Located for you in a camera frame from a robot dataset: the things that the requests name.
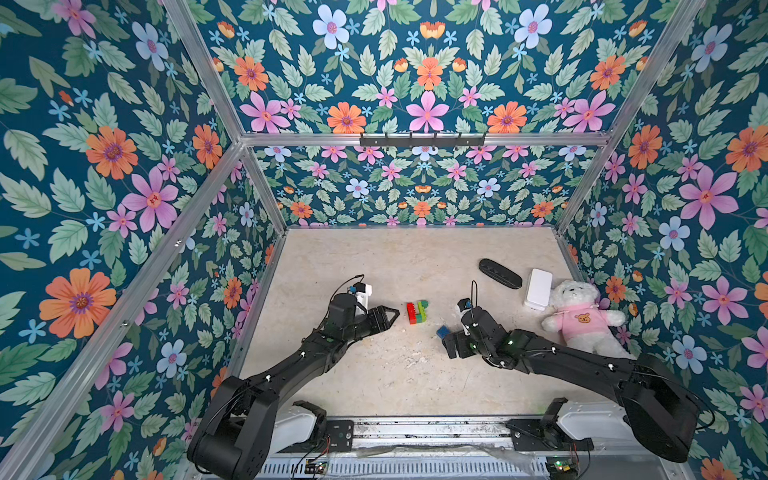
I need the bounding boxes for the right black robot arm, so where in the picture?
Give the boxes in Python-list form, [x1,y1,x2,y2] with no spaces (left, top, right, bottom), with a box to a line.
[438,307,704,463]

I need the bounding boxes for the small left circuit board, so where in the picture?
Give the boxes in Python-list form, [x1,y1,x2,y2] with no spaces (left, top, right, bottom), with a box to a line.
[303,460,329,476]

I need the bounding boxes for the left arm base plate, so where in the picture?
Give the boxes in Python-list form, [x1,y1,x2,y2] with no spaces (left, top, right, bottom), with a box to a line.
[269,401,354,455]

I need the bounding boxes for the black hook rail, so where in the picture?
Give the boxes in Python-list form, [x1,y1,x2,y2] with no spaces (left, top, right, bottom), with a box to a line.
[358,133,486,149]

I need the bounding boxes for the red lego brick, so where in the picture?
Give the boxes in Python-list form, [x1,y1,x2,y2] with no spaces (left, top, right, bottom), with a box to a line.
[406,303,418,325]

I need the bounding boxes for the black oval remote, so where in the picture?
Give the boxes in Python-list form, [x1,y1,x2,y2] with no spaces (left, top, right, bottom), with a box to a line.
[478,258,523,290]

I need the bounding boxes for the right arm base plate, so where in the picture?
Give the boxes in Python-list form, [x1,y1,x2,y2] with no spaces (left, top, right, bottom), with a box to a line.
[504,397,594,452]

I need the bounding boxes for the lime green lego brick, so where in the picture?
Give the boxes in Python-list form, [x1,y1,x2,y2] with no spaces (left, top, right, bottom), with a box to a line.
[416,301,426,323]

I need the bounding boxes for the white rectangular box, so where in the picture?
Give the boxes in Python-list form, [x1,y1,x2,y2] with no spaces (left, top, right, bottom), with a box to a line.
[524,268,553,311]

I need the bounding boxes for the green circuit board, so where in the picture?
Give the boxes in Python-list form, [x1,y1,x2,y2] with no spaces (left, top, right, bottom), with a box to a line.
[545,457,579,480]

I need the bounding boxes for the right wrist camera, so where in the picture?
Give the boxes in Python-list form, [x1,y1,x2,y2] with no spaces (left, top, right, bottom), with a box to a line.
[457,298,474,318]

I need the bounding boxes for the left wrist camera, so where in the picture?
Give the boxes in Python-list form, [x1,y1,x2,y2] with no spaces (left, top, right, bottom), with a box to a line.
[349,282,373,311]

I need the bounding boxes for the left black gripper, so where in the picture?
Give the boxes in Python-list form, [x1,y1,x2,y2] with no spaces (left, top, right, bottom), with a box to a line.
[338,305,398,344]

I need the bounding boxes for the white teddy bear pink shirt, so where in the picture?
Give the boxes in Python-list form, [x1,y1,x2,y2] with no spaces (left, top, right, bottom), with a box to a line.
[541,280,635,359]

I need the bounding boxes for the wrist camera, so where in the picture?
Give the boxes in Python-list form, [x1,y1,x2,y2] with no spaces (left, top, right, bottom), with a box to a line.
[457,298,474,318]
[349,282,373,311]

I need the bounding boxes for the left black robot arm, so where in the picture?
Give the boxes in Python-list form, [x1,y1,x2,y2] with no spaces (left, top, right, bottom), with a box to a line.
[187,293,400,479]

